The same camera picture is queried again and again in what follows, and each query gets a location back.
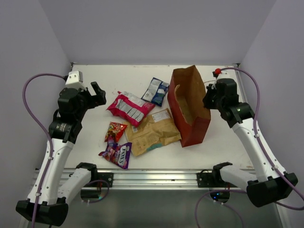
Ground tan kraft snack bag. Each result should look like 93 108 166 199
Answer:
124 108 181 156

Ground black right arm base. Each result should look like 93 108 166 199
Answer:
196 170 221 188

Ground pink chips bag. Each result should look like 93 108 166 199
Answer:
107 91 155 127

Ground red rice cracker bag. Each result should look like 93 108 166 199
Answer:
104 122 128 143

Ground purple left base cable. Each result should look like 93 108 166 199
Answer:
80 179 110 204

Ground purple candy bag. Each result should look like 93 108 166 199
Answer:
99 136 132 170

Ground blue snack bag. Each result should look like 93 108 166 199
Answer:
142 77 169 107

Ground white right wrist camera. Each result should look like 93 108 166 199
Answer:
212 68 231 84

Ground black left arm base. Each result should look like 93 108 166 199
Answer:
95 172 114 188

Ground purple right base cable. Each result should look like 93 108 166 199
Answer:
194 189 247 228

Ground red brown paper bag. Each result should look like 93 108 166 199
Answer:
167 65 211 147

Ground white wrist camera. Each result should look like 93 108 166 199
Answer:
212 68 231 84
65 70 85 90

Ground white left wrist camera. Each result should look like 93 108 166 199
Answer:
65 70 85 90

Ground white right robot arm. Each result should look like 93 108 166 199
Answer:
203 78 298 207

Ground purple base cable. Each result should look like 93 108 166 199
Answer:
80 179 110 204
194 189 247 228

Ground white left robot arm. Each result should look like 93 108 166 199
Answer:
16 82 106 226

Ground aluminium mounting rail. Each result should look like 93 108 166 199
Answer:
30 169 261 190

